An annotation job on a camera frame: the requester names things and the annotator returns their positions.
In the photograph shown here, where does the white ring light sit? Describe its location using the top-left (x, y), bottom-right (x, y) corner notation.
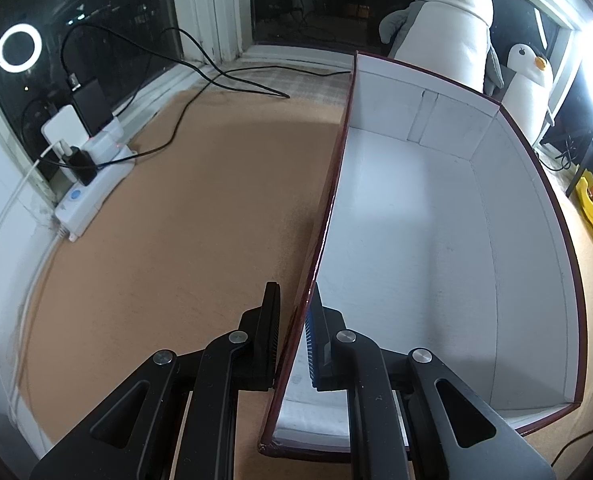
top-left (0, 22), bottom-right (44, 73)

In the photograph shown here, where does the tan plaid-edged blanket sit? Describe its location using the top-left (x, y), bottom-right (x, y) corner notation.
top-left (19, 65), bottom-right (593, 480)

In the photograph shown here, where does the black charger block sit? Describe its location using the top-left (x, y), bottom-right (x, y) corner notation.
top-left (69, 77), bottom-right (114, 136)

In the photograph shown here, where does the white power strip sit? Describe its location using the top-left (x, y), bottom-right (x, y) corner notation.
top-left (54, 142), bottom-right (137, 243)

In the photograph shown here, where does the small penguin plush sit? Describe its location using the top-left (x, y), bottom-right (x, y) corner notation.
top-left (501, 42), bottom-right (557, 146)

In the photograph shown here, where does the black plug adapter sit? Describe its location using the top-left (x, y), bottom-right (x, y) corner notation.
top-left (59, 146), bottom-right (100, 186)

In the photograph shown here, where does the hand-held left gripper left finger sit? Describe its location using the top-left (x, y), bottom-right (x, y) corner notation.
top-left (29, 282), bottom-right (282, 480)

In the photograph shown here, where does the white charger block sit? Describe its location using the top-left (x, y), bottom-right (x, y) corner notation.
top-left (40, 105), bottom-right (90, 148)

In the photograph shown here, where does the white window frame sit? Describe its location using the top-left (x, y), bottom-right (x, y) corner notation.
top-left (169, 0), bottom-right (254, 63)

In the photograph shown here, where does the large penguin plush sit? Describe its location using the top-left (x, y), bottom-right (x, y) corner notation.
top-left (379, 0), bottom-right (505, 98)

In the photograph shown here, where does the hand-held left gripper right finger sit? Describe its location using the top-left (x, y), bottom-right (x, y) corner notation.
top-left (304, 282), bottom-right (557, 480)

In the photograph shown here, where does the black cable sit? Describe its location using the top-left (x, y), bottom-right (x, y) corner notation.
top-left (60, 23), bottom-right (291, 100)
top-left (161, 27), bottom-right (353, 78)
top-left (551, 422), bottom-right (593, 463)
top-left (91, 67), bottom-right (247, 166)

